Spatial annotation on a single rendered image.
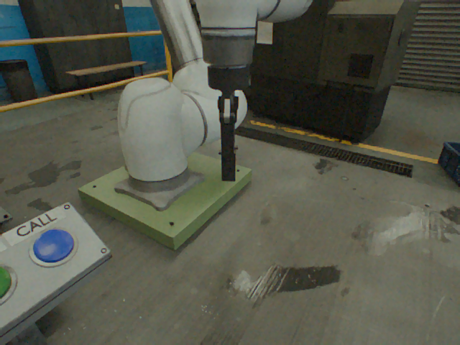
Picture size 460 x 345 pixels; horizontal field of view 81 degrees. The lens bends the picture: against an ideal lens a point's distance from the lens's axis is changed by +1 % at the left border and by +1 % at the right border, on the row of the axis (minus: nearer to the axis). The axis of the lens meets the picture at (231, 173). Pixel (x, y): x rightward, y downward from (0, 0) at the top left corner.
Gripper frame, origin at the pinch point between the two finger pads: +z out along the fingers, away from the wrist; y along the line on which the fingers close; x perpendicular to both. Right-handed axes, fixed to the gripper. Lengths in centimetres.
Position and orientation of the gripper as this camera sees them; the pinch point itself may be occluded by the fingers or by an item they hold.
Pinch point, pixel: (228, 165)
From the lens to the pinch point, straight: 58.1
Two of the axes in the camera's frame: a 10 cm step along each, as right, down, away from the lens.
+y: 0.4, -5.0, 8.7
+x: -10.0, -0.2, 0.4
